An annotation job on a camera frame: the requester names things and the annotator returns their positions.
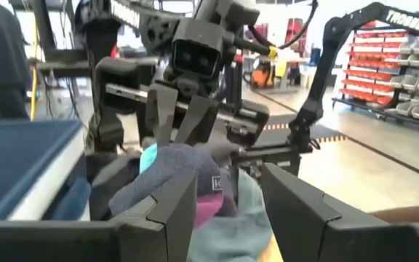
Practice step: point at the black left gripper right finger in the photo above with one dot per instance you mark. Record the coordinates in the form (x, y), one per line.
(297, 211)

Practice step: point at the navy white striped fabric bin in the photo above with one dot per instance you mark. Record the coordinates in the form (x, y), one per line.
(13, 163)

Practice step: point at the orange machine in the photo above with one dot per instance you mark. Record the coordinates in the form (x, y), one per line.
(260, 76)

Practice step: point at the shelf with red grey bins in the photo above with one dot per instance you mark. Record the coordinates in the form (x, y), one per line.
(395, 72)

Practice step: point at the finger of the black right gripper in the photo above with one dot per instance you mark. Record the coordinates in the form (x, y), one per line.
(195, 120)
(162, 113)

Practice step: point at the black aluminium table frame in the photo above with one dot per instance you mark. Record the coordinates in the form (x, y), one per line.
(267, 153)

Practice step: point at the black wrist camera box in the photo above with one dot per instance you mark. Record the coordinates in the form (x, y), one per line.
(195, 54)

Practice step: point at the green sweatshirt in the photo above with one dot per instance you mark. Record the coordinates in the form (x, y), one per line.
(231, 233)

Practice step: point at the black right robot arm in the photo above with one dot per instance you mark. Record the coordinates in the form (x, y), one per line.
(326, 72)

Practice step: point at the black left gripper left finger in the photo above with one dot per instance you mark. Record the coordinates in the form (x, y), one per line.
(169, 218)

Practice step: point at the navy knit sock teal patch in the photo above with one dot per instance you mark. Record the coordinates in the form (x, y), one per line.
(169, 167)

